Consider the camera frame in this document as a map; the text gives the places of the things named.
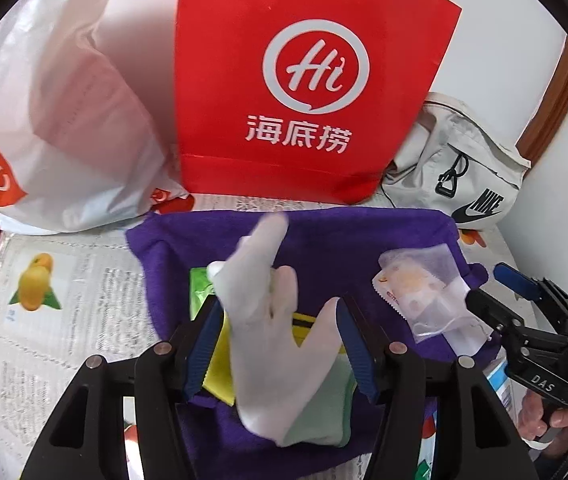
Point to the fruit print tablecloth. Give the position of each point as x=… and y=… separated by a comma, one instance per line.
x=88, y=310

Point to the white plastic shopping bag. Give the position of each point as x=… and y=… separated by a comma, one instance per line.
x=63, y=135

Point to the purple towel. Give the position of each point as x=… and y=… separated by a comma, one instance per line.
x=314, y=240

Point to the person's right hand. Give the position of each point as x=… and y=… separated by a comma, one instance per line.
x=534, y=415

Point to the orange fruit print packet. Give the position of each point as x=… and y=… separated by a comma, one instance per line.
x=394, y=290

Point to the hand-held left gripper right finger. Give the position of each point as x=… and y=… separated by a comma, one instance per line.
x=359, y=355

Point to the yellow cloth pouch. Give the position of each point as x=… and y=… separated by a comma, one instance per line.
x=218, y=380

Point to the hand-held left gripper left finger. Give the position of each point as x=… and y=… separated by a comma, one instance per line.
x=203, y=355

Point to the grey waist bag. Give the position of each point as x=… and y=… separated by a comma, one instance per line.
x=479, y=160

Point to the mint green sock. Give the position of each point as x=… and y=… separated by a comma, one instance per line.
x=319, y=410

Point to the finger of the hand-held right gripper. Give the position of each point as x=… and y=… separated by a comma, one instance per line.
x=516, y=280
x=494, y=312

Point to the green packet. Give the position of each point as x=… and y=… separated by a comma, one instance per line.
x=203, y=290

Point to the white glove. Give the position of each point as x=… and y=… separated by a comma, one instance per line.
x=264, y=350

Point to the red paper bag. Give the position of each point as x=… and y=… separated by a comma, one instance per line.
x=223, y=110

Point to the clear plastic snack packet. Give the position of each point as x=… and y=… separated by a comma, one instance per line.
x=444, y=305

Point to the wooden door frame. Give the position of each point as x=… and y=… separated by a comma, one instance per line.
x=554, y=110

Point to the blue tissue pack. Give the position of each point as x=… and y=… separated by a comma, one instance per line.
x=501, y=385

